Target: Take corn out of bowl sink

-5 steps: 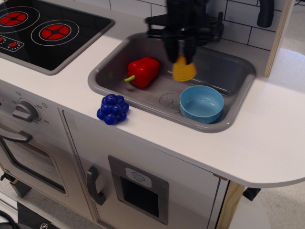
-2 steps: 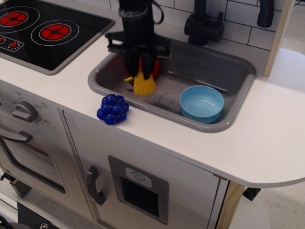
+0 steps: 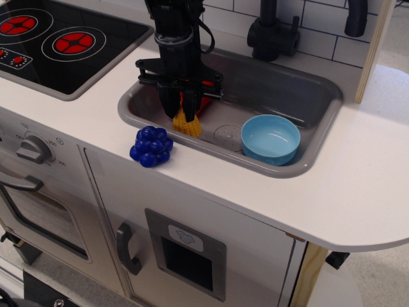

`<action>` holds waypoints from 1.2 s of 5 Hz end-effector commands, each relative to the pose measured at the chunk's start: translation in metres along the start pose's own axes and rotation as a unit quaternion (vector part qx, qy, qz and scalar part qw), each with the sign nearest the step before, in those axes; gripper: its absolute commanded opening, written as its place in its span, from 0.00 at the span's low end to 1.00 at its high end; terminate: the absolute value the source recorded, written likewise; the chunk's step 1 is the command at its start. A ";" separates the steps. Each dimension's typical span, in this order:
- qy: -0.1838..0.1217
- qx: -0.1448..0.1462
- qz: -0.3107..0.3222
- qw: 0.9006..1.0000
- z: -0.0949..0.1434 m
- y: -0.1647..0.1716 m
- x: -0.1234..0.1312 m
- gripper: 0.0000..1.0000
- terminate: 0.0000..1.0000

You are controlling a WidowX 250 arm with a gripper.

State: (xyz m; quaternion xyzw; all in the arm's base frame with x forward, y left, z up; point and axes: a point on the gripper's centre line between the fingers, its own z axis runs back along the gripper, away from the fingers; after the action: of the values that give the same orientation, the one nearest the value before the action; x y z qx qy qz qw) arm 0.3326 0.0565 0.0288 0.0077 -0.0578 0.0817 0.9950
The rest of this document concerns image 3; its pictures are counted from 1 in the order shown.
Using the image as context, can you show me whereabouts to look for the grey oven door handle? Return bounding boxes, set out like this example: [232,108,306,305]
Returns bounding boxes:
[1,172,43,192]

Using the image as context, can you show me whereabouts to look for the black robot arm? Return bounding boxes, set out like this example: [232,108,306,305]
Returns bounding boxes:
[135,1,223,122]

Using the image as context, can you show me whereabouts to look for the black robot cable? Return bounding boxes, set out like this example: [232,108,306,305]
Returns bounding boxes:
[197,18,216,55]

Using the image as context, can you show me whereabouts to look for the white cabinet door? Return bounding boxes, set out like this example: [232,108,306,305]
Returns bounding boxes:
[84,148,295,306]

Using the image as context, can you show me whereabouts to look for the red toy bell pepper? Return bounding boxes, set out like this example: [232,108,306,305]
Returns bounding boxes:
[180,81,214,116]

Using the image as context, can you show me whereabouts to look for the yellow toy corn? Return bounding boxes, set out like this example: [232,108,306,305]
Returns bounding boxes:
[173,107,202,138]

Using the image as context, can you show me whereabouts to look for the grey cabinet door handle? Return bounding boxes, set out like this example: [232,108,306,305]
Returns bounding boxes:
[116,223,142,276]

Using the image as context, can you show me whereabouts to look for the white oven door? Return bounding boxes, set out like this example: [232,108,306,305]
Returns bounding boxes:
[1,153,125,295]

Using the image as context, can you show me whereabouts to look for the black toy stovetop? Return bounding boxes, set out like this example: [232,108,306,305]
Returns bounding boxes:
[1,1,153,101]

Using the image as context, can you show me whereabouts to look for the grey toy sink basin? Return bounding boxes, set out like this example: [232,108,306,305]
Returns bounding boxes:
[118,49,343,178]

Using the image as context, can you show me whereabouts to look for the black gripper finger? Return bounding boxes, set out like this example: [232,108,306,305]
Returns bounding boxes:
[182,90,202,123]
[158,88,180,118]

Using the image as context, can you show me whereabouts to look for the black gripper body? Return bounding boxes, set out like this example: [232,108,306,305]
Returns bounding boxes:
[135,38,223,99]

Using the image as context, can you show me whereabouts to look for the black toy faucet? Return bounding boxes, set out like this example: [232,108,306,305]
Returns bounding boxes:
[247,0,368,62]

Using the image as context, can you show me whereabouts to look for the grey ice dispenser panel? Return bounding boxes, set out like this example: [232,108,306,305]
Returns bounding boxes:
[145,209,227,302]

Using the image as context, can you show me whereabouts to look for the grey oven knob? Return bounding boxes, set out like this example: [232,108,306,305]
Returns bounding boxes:
[16,135,53,164]

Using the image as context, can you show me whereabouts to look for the blue toy grapes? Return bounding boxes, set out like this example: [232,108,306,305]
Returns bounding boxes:
[129,125,173,168]

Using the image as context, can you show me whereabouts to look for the light blue bowl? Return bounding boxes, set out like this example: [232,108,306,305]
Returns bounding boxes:
[241,114,301,166]

